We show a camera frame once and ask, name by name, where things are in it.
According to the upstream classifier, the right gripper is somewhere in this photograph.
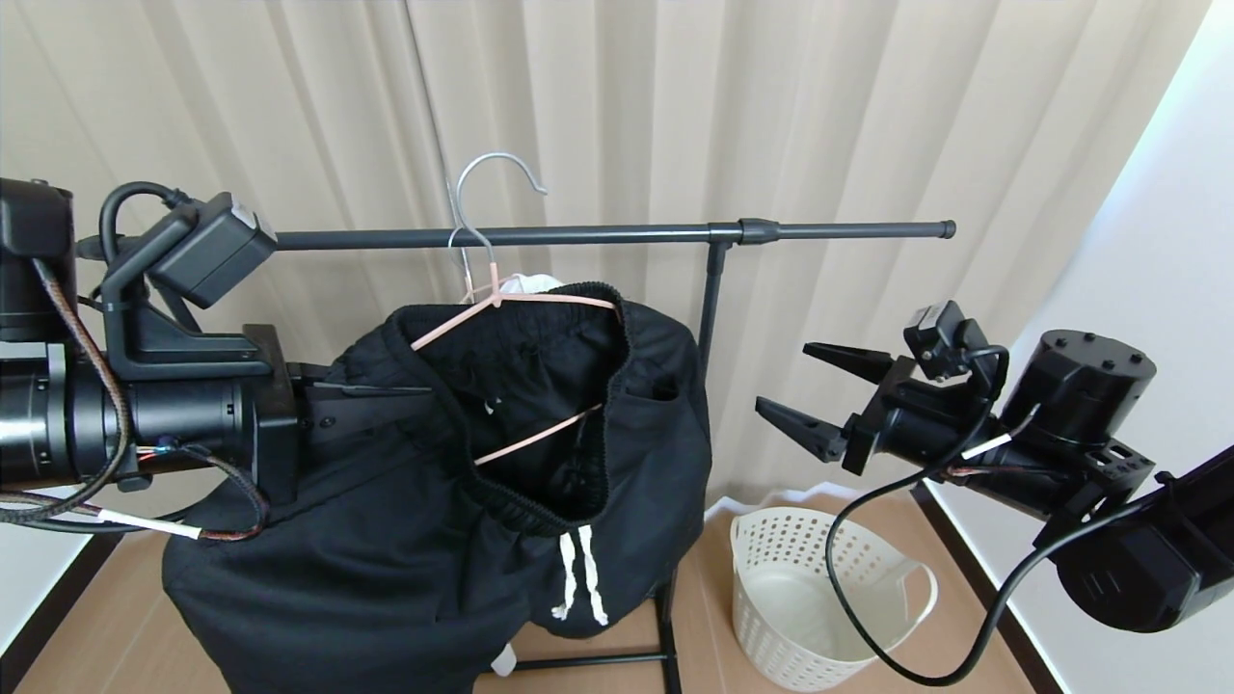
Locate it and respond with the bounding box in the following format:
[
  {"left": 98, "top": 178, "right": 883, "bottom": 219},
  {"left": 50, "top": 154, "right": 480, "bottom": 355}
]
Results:
[{"left": 755, "top": 342, "right": 1095, "bottom": 517}]

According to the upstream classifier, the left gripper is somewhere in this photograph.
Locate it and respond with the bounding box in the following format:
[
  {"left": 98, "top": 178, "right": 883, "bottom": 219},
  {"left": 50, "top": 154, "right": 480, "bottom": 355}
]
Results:
[{"left": 0, "top": 326, "right": 435, "bottom": 507}]

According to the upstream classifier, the pink clothes hanger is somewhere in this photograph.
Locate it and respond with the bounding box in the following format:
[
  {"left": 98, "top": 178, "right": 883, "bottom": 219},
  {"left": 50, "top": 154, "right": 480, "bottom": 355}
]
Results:
[
  {"left": 410, "top": 152, "right": 623, "bottom": 468},
  {"left": 445, "top": 183, "right": 502, "bottom": 302}
]

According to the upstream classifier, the black garment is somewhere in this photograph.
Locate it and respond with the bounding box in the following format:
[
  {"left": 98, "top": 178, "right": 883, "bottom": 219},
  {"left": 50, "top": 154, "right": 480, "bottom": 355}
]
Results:
[{"left": 162, "top": 281, "right": 714, "bottom": 694}]

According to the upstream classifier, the white printed t-shirt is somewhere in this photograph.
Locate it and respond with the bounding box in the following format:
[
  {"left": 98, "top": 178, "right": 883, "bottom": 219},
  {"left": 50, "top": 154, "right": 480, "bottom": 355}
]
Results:
[{"left": 487, "top": 273, "right": 562, "bottom": 678}]

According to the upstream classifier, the black clothes rack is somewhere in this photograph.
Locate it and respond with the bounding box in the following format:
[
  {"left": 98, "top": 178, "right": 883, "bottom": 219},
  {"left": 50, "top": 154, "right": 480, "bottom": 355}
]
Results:
[{"left": 77, "top": 218, "right": 957, "bottom": 694}]

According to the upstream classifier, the white laundry basket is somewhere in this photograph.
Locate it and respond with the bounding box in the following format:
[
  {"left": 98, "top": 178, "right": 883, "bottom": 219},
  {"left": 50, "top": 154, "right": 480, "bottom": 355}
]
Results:
[{"left": 730, "top": 508, "right": 939, "bottom": 691}]

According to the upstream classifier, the beige curtain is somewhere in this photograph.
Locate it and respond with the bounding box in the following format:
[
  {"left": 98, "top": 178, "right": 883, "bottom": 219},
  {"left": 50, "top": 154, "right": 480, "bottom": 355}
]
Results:
[{"left": 0, "top": 0, "right": 1211, "bottom": 541}]

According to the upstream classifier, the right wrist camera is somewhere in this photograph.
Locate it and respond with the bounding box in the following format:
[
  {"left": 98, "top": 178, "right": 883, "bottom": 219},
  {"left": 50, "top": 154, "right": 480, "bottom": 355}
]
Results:
[{"left": 903, "top": 301, "right": 1010, "bottom": 398}]

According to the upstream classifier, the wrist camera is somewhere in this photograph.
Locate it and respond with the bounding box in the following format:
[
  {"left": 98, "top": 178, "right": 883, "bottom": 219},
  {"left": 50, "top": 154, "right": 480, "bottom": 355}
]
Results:
[
  {"left": 99, "top": 191, "right": 279, "bottom": 379},
  {"left": 903, "top": 301, "right": 1010, "bottom": 398}
]

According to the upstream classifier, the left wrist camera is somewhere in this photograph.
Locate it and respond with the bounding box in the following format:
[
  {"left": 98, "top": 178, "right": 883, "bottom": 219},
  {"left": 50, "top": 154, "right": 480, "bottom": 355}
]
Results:
[{"left": 99, "top": 191, "right": 279, "bottom": 379}]

